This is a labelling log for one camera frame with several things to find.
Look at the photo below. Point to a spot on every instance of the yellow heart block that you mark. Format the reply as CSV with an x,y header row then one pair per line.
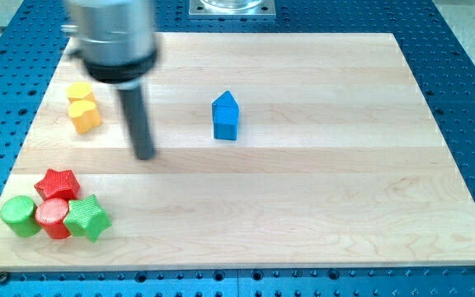
x,y
84,115

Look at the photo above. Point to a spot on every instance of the green star block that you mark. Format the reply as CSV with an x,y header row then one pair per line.
x,y
86,218

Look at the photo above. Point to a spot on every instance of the green cylinder block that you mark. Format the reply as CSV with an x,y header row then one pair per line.
x,y
18,214

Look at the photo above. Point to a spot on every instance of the blue cube block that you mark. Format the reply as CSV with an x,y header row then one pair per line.
x,y
225,122

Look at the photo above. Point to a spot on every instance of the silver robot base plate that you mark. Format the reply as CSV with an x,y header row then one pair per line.
x,y
214,9

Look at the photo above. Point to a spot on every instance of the yellow hexagon block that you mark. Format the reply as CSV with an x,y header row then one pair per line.
x,y
78,91

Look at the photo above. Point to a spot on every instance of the light wooden board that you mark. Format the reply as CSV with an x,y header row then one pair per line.
x,y
338,162

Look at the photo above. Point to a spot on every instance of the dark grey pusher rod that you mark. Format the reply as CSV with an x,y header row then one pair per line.
x,y
135,114

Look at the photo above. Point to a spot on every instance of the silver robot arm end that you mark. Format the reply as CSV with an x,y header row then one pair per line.
x,y
116,38

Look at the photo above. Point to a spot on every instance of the blue perforated table plate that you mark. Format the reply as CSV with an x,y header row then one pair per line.
x,y
30,49

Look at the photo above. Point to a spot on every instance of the red star block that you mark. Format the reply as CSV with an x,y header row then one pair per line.
x,y
58,184

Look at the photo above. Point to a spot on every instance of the red cylinder block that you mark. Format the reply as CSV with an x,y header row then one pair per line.
x,y
50,215

